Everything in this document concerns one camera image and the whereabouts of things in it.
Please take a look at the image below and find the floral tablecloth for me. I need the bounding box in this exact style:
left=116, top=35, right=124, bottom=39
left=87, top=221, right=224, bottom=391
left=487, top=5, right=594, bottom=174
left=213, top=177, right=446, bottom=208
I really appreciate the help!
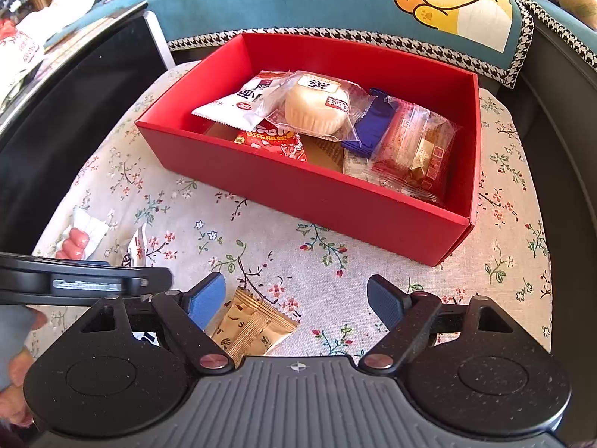
left=33, top=64, right=553, bottom=357

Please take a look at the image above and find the blue foil snack packet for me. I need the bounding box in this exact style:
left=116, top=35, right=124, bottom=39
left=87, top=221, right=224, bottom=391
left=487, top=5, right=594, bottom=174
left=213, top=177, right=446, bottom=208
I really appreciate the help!
left=341, top=88, right=397, bottom=159

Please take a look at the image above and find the round cake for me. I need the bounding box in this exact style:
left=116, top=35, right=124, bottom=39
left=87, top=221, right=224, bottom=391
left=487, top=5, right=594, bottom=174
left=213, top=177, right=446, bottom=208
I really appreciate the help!
left=263, top=71, right=375, bottom=143

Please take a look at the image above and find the white plastic bag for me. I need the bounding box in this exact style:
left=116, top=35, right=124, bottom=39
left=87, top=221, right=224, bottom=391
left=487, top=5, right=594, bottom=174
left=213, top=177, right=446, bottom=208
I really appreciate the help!
left=0, top=0, right=95, bottom=103

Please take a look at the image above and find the blue sofa cover with lion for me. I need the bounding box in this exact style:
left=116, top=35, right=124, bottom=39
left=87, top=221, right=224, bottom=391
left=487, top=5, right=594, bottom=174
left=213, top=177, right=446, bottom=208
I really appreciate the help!
left=75, top=0, right=596, bottom=87

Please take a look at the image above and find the tan small biscuit packet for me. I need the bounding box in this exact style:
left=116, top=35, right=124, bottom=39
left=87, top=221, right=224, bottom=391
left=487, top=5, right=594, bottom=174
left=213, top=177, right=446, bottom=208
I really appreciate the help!
left=212, top=288, right=299, bottom=367

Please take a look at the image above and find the person hand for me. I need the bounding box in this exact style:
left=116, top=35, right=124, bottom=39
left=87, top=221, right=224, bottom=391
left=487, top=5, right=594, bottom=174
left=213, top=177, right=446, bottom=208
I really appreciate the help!
left=1, top=304, right=47, bottom=428

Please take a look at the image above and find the red cardboard box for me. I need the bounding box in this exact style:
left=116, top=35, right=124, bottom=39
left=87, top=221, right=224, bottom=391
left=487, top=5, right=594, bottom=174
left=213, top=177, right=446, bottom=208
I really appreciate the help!
left=137, top=32, right=482, bottom=266

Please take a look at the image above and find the silver red spicy strip packet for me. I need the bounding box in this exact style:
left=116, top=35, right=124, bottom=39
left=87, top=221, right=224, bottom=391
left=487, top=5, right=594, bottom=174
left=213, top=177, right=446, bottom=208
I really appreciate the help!
left=343, top=149, right=371, bottom=182

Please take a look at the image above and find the red clear pastry packet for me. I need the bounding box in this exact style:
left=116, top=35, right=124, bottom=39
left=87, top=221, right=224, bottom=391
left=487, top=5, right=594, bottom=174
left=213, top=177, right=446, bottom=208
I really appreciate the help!
left=366, top=96, right=460, bottom=202

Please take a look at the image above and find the red Trolli candy packet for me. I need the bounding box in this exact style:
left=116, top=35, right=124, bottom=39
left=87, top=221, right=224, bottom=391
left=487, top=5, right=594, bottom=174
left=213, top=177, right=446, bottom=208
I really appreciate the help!
left=235, top=120, right=307, bottom=162

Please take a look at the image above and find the pink sausage pack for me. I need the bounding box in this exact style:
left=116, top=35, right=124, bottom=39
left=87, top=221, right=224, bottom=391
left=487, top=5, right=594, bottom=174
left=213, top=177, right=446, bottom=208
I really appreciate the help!
left=54, top=207, right=109, bottom=261

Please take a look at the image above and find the white noodle snack bag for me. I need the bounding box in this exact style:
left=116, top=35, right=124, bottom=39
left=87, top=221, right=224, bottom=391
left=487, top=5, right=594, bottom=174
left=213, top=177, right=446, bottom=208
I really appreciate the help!
left=191, top=71, right=290, bottom=131

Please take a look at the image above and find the white duck gizzard packet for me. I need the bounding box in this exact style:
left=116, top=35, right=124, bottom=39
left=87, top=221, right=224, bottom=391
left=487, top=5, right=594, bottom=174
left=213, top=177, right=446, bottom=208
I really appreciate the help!
left=121, top=224, right=147, bottom=267

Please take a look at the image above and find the black coffee table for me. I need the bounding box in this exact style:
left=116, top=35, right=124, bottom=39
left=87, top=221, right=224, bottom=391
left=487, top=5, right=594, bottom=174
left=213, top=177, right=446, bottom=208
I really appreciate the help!
left=1, top=3, right=174, bottom=254

